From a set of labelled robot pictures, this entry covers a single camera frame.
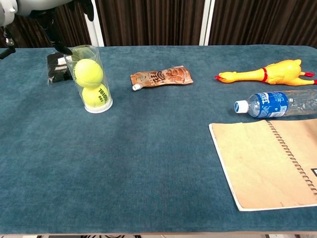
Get white frame pole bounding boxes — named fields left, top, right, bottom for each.
left=202, top=0, right=215, bottom=46
left=83, top=0, right=105, bottom=47

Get black gloves in plastic bag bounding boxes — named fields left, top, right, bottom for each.
left=47, top=52, right=74, bottom=87

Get blue label water bottle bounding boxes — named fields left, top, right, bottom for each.
left=233, top=89, right=317, bottom=119

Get brown spouted drink pouch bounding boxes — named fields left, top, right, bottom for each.
left=130, top=65, right=194, bottom=92

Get clear plastic cup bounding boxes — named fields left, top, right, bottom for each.
left=63, top=45, right=113, bottom=114

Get plain yellow tennis ball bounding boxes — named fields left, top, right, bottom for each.
left=74, top=59, right=104, bottom=89

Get blue table cloth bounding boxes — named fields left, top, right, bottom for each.
left=0, top=44, right=317, bottom=236

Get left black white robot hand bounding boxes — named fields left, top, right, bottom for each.
left=0, top=0, right=74, bottom=60

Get brown spiral notebook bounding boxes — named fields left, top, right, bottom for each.
left=208, top=119, right=317, bottom=212

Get yellow rubber chicken toy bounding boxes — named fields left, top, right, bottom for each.
left=214, top=59, right=317, bottom=87

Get dark brown curtain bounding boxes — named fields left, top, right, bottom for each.
left=0, top=0, right=317, bottom=49

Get printed yellow tennis ball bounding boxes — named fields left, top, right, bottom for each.
left=82, top=83, right=110, bottom=108

